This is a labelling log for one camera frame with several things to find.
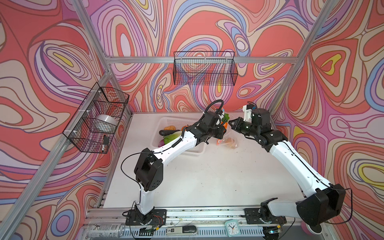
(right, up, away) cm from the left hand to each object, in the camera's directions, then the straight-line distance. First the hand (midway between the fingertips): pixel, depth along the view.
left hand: (226, 129), depth 81 cm
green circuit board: (-42, -50, -10) cm, 66 cm away
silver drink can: (-58, -46, -15) cm, 75 cm away
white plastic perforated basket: (-42, +3, +20) cm, 46 cm away
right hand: (+1, +2, -4) cm, 5 cm away
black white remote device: (-23, -46, -15) cm, 53 cm away
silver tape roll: (-61, +4, -10) cm, 62 cm away
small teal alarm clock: (0, -46, -12) cm, 48 cm away
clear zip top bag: (0, -2, -8) cm, 8 cm away
